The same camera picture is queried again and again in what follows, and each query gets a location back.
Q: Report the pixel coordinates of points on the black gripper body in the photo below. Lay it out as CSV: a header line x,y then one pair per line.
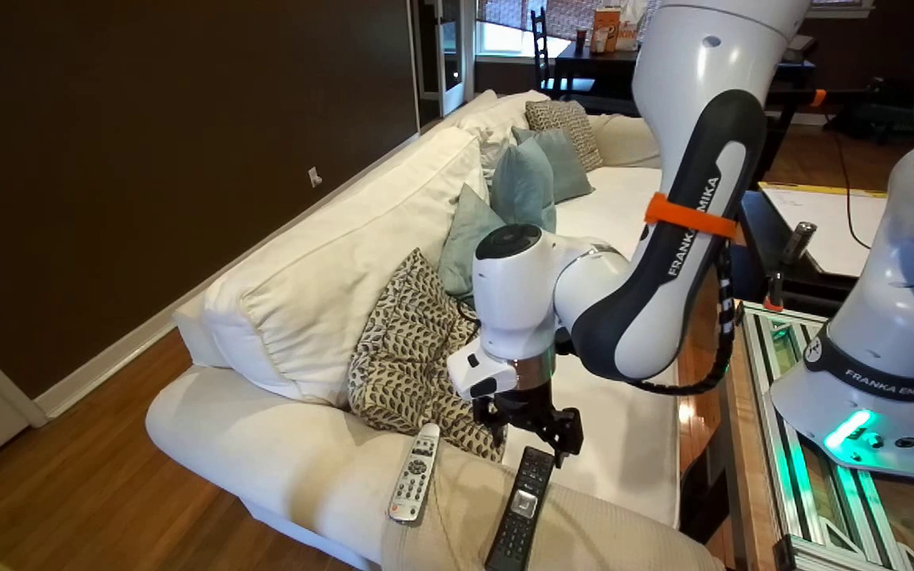
x,y
538,397

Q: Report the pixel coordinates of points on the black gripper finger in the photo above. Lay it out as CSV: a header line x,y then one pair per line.
x,y
491,425
570,436

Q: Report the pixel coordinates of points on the black remote control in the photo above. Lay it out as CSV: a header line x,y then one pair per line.
x,y
518,518

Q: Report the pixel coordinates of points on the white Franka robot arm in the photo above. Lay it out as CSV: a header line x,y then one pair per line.
x,y
688,64

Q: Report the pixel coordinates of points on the silver remote control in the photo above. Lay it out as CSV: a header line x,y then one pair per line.
x,y
414,477

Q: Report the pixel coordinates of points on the black white patterned pillow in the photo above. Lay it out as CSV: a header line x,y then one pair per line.
x,y
404,336

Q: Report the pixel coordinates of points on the teal pillow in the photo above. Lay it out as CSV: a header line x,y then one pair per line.
x,y
570,170
526,184
465,241

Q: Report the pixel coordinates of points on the white sofa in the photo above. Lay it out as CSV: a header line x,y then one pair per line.
x,y
300,286

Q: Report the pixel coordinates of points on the beige patterned pillow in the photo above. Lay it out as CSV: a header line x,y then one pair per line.
x,y
570,122

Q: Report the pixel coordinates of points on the white rug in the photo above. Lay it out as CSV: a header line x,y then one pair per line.
x,y
815,225

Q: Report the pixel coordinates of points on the dark dining table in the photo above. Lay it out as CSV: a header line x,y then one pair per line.
x,y
611,67

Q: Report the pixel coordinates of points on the dark wooden chair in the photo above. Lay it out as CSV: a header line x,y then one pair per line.
x,y
552,51

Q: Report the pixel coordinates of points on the orange box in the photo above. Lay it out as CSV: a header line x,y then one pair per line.
x,y
606,33

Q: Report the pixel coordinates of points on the dark bulky object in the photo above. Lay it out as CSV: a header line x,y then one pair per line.
x,y
869,100

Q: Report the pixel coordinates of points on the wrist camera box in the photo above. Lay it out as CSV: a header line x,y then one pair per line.
x,y
478,368

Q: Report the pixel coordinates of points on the aluminium profile frame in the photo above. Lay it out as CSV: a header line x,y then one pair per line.
x,y
811,510

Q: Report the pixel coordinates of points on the black camera stand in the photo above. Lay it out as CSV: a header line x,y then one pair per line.
x,y
784,247

